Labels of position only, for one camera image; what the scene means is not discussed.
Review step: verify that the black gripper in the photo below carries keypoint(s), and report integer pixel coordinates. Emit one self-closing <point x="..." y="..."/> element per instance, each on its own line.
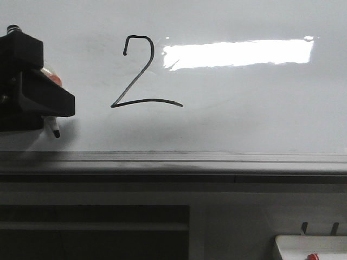
<point x="26" y="93"/>

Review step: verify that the white whiteboard marker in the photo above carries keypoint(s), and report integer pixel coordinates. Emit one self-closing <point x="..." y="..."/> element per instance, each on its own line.
<point x="51" y="121"/>

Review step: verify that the white plastic marker tray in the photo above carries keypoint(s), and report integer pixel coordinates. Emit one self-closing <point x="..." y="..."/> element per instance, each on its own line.
<point x="299" y="247"/>

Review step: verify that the white whiteboard with aluminium frame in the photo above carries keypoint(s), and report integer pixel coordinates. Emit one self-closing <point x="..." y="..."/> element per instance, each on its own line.
<point x="195" y="85"/>

